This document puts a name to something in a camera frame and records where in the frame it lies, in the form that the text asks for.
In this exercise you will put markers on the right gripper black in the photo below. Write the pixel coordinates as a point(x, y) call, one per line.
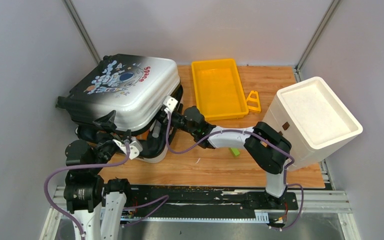
point(172, 114)

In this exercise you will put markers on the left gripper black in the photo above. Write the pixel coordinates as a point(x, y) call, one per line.
point(107, 121)

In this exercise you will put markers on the black white space suitcase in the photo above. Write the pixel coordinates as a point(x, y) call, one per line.
point(135, 87)

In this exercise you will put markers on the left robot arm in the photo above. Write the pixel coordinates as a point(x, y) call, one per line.
point(96, 206)

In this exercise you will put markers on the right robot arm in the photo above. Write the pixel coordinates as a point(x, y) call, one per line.
point(267, 147)

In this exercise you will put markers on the yellow plastic tray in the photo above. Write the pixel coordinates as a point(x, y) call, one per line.
point(219, 93)

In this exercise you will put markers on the small green block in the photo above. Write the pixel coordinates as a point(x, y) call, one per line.
point(235, 152)

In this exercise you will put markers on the white drawer cabinet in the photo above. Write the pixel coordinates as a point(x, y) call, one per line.
point(313, 119)

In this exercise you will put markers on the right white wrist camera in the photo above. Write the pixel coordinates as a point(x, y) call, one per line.
point(169, 104)

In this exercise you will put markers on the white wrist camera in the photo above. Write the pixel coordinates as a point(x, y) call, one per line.
point(134, 147)
point(169, 104)

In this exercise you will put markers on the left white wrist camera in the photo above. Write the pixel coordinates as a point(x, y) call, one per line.
point(134, 147)

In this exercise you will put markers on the yellow triangular bracket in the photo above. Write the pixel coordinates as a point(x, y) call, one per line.
point(253, 102)

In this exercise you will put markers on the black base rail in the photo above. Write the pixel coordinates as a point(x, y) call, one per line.
point(206, 202)

